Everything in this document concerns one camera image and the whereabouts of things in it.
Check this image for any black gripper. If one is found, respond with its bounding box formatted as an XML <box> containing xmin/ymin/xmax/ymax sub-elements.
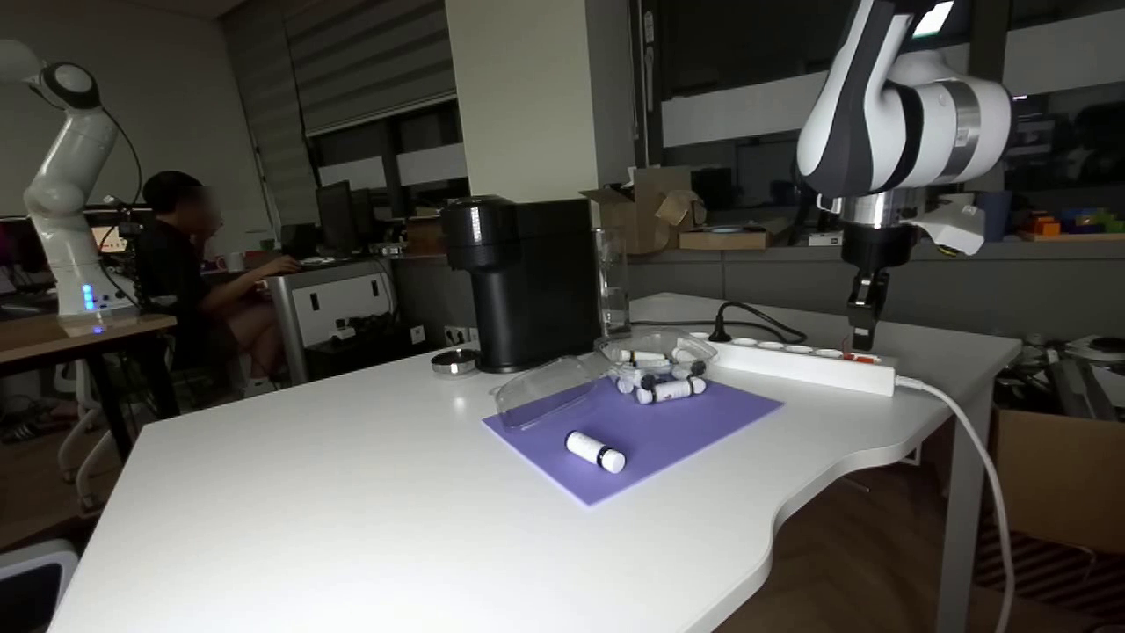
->
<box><xmin>843</xmin><ymin>193</ymin><xmax>913</xmax><ymax>353</ymax></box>

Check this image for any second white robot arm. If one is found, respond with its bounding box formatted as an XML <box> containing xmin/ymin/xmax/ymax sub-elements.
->
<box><xmin>0</xmin><ymin>38</ymin><xmax>118</xmax><ymax>334</ymax></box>

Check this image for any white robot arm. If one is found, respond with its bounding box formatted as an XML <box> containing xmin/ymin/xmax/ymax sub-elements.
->
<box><xmin>800</xmin><ymin>0</ymin><xmax>1014</xmax><ymax>348</ymax></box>

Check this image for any white power strip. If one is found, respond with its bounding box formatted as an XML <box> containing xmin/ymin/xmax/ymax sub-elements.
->
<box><xmin>682</xmin><ymin>334</ymin><xmax>897</xmax><ymax>396</ymax></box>

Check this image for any white cylinder in pile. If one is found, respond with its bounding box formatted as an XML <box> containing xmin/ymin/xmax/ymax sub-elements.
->
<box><xmin>632</xmin><ymin>375</ymin><xmax>712</xmax><ymax>404</ymax></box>

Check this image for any cardboard box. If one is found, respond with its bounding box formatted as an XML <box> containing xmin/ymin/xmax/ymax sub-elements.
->
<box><xmin>586</xmin><ymin>170</ymin><xmax>707</xmax><ymax>258</ymax></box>

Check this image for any purple mat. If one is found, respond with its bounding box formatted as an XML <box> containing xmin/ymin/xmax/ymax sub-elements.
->
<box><xmin>486</xmin><ymin>385</ymin><xmax>779</xmax><ymax>505</ymax></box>

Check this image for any single white cylinder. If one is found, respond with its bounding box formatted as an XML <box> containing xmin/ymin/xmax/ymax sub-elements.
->
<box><xmin>566</xmin><ymin>429</ymin><xmax>630</xmax><ymax>475</ymax></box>

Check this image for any black coffee machine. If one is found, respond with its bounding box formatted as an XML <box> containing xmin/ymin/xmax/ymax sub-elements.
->
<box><xmin>442</xmin><ymin>198</ymin><xmax>603</xmax><ymax>374</ymax></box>

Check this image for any seated person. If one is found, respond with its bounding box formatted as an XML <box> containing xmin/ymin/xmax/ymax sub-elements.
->
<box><xmin>154</xmin><ymin>170</ymin><xmax>299</xmax><ymax>385</ymax></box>

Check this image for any white power strip cable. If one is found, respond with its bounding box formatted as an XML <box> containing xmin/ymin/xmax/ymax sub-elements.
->
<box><xmin>889</xmin><ymin>374</ymin><xmax>1021</xmax><ymax>633</ymax></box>

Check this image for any black plug cable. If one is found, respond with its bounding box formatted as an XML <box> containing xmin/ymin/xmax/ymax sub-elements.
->
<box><xmin>707</xmin><ymin>297</ymin><xmax>814</xmax><ymax>348</ymax></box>

